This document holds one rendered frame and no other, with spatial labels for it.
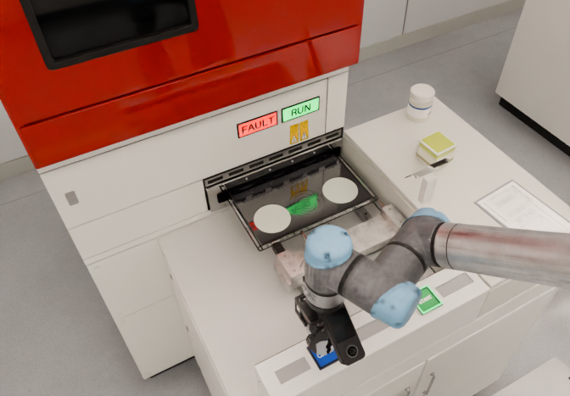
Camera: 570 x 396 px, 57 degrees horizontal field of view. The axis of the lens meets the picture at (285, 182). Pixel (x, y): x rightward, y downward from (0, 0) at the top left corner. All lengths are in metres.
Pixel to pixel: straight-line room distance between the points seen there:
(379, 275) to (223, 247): 0.73
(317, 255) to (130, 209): 0.72
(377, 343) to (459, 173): 0.57
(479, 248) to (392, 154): 0.74
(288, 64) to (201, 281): 0.60
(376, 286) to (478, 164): 0.81
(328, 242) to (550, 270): 0.31
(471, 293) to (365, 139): 0.55
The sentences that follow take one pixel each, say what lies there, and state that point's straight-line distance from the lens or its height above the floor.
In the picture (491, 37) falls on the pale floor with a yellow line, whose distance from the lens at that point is 4.12.
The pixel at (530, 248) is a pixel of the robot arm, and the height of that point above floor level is 1.40.
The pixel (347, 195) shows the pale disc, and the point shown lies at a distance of 1.48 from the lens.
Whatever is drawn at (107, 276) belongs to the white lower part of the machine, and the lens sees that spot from 1.59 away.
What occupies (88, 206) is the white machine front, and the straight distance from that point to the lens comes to 1.37.
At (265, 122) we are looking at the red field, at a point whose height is 1.10.
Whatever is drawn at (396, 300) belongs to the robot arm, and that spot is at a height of 1.31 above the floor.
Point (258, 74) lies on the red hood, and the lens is 1.23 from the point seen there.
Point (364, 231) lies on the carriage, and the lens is 1.42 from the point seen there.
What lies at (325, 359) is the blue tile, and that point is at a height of 0.96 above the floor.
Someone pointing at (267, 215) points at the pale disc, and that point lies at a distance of 1.42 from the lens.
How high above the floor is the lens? 1.99
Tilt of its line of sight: 46 degrees down
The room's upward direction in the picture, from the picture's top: 1 degrees counter-clockwise
